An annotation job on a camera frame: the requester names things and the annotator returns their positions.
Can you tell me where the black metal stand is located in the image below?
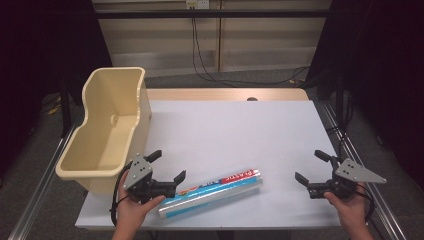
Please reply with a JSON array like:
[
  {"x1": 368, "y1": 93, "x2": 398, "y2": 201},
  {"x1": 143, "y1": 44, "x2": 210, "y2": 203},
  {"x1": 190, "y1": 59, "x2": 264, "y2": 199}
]
[
  {"x1": 334, "y1": 64, "x2": 347, "y2": 158},
  {"x1": 59, "y1": 77, "x2": 73, "y2": 138}
]

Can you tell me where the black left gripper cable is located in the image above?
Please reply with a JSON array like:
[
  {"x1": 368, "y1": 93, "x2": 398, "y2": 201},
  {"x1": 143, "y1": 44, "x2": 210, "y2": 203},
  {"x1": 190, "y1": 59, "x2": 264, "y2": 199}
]
[{"x1": 109, "y1": 162, "x2": 134, "y2": 228}]

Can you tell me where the white wall outlet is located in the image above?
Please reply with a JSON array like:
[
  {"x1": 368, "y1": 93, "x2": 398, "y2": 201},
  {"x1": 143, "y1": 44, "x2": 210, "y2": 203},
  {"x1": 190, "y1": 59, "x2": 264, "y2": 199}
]
[{"x1": 185, "y1": 0, "x2": 211, "y2": 10}]

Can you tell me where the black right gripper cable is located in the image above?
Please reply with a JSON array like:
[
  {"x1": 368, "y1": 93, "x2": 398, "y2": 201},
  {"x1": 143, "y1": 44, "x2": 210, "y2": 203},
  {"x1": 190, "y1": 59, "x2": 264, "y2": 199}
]
[{"x1": 357, "y1": 182, "x2": 377, "y2": 224}]

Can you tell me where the dark curtain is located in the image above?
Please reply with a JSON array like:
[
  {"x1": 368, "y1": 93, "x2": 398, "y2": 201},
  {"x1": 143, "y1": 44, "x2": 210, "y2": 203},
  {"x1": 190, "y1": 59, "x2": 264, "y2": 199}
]
[
  {"x1": 305, "y1": 0, "x2": 424, "y2": 193},
  {"x1": 0, "y1": 0, "x2": 113, "y2": 176}
]

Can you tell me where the metal floor rail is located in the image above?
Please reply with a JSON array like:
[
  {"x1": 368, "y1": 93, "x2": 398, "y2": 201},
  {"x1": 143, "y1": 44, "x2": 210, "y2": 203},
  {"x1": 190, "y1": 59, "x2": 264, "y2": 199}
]
[
  {"x1": 7, "y1": 124, "x2": 82, "y2": 240},
  {"x1": 320, "y1": 100, "x2": 408, "y2": 240}
]

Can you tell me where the person's left hand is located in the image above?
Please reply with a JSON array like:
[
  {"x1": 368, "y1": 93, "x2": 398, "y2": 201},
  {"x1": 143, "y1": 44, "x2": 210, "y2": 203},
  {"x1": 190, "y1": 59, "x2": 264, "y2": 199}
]
[{"x1": 114, "y1": 169, "x2": 167, "y2": 232}]

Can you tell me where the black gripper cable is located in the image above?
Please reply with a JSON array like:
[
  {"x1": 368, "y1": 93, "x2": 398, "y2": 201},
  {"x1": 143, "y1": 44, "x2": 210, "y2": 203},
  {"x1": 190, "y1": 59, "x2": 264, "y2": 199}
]
[
  {"x1": 109, "y1": 162, "x2": 134, "y2": 228},
  {"x1": 357, "y1": 182, "x2": 377, "y2": 224}
]

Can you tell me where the black wall cable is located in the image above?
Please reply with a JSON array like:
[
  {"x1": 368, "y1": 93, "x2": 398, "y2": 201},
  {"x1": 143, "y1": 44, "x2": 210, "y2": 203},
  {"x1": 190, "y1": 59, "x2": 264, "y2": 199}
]
[{"x1": 191, "y1": 8, "x2": 311, "y2": 86}]

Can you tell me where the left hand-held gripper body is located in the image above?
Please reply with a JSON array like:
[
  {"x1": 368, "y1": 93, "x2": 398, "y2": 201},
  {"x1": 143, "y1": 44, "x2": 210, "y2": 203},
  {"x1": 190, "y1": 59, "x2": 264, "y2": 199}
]
[{"x1": 123, "y1": 154, "x2": 177, "y2": 204}]

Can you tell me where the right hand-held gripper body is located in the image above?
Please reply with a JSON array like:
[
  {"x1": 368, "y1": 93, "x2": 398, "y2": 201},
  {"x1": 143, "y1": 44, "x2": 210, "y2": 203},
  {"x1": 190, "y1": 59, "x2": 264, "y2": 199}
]
[{"x1": 306, "y1": 156, "x2": 388, "y2": 201}]

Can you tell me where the white table mat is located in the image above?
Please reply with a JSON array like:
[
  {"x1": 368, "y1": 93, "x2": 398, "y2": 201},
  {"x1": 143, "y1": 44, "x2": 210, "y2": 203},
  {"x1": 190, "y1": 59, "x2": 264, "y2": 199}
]
[{"x1": 74, "y1": 99, "x2": 341, "y2": 231}]

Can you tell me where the blue and red wrap box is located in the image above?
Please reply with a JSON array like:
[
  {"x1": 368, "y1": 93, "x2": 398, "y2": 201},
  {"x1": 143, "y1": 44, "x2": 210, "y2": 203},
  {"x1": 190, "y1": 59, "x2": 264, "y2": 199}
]
[{"x1": 157, "y1": 168, "x2": 264, "y2": 220}]

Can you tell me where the cream plastic bin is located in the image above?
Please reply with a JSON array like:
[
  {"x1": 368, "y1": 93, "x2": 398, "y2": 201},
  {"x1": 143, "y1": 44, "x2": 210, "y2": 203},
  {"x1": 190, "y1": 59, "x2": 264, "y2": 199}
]
[{"x1": 55, "y1": 66, "x2": 154, "y2": 196}]

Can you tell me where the black horizontal bar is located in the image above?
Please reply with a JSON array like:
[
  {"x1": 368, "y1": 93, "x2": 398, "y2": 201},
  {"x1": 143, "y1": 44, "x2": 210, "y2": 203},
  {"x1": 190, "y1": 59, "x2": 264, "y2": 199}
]
[{"x1": 94, "y1": 8, "x2": 332, "y2": 20}]

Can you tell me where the person's right hand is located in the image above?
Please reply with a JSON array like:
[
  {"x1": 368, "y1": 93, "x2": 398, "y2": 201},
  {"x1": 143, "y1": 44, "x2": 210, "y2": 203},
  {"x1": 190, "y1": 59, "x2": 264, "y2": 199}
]
[{"x1": 324, "y1": 181, "x2": 368, "y2": 232}]

